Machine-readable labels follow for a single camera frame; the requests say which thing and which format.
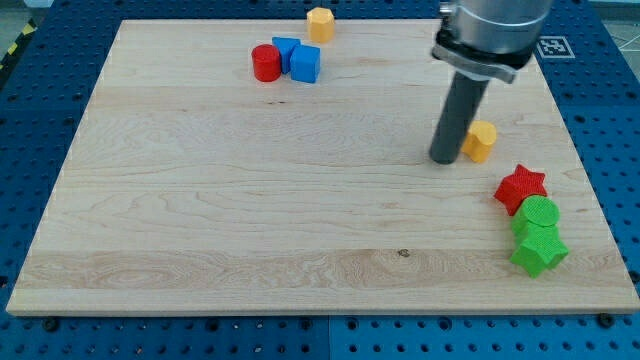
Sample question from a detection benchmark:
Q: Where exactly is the wooden board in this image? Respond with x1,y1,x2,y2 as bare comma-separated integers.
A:
7,20,639,316

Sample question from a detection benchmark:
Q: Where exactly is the yellow heart block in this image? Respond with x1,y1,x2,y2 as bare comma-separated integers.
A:
461,120,497,163

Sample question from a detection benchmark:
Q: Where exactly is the blue triangular block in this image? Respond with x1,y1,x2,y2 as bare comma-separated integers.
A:
272,37,301,74

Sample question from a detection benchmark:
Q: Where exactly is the green star block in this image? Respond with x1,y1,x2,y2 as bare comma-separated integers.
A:
510,225,570,278

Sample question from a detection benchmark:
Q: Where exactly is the yellow hexagon block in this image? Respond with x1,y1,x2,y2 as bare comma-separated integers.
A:
306,7,335,43

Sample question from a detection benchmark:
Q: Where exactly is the blue cube block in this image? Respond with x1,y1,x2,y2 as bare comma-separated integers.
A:
290,45,321,83

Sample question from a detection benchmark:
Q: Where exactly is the green cylinder block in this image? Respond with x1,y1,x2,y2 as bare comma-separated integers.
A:
511,195,560,238

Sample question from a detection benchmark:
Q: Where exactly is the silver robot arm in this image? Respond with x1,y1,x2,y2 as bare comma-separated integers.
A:
429,0,552,164

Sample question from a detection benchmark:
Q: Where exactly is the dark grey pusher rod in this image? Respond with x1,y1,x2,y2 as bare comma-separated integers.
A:
429,72,489,165

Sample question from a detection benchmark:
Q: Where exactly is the white fiducial marker tag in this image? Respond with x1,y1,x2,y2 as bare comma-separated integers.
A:
536,35,575,59

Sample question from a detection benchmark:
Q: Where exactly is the red star block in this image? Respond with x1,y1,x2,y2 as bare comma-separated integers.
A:
494,164,547,216

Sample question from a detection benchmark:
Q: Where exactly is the red cylinder block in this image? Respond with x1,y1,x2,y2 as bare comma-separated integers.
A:
251,44,281,82

